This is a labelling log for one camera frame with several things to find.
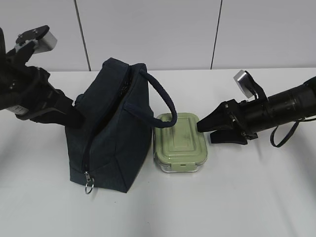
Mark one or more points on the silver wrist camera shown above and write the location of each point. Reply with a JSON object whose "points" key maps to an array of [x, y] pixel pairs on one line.
{"points": [[244, 81], [41, 36]]}

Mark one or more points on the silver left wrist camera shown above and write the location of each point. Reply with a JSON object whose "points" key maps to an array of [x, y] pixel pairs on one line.
{"points": [[41, 36]]}

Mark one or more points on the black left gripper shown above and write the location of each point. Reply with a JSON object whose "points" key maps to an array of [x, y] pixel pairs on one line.
{"points": [[30, 96]]}

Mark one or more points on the green lidded glass container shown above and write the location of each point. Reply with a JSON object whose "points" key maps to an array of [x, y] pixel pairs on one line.
{"points": [[181, 148]]}

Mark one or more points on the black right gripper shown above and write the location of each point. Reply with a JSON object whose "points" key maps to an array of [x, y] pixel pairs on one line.
{"points": [[235, 123]]}

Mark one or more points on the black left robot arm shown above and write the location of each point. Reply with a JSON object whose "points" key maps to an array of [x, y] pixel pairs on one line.
{"points": [[3, 74]]}

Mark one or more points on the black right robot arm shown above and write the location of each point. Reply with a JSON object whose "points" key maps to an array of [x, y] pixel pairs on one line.
{"points": [[295, 105]]}

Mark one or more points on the dark blue lunch bag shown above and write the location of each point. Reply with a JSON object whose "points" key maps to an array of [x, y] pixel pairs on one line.
{"points": [[122, 107]]}

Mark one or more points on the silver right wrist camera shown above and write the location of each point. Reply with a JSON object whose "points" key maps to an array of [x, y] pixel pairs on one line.
{"points": [[244, 81]]}

